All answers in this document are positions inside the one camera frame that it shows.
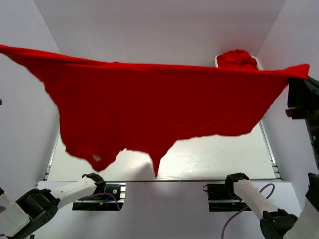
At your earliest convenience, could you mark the white plastic basket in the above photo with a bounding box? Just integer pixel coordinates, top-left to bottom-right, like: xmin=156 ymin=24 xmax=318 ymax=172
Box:
xmin=214 ymin=55 xmax=263 ymax=70

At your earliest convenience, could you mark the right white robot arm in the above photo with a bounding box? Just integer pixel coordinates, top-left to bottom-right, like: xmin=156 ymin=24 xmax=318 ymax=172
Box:
xmin=225 ymin=77 xmax=319 ymax=239

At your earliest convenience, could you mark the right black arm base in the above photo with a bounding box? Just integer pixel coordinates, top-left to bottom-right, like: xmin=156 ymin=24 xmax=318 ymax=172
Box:
xmin=202 ymin=184 xmax=251 ymax=212

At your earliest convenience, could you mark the red t shirt pile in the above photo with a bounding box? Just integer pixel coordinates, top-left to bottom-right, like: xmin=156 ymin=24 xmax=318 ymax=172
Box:
xmin=217 ymin=49 xmax=258 ymax=70

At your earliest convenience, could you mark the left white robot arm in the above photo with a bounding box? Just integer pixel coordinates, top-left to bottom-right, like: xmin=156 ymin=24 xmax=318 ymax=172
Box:
xmin=0 ymin=173 xmax=105 ymax=239

